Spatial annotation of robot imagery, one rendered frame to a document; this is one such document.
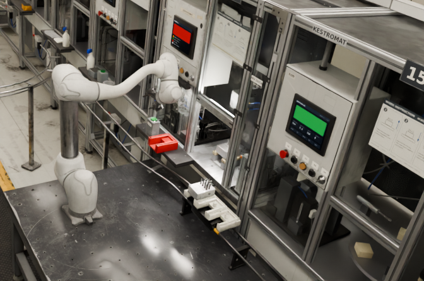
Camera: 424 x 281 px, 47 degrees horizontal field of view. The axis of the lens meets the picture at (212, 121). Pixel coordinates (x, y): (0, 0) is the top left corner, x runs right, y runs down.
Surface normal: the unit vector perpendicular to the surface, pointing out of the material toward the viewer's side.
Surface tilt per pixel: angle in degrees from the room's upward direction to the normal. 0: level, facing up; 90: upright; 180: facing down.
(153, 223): 0
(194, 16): 90
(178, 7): 90
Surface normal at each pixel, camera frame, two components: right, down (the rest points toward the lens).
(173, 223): 0.16, -0.88
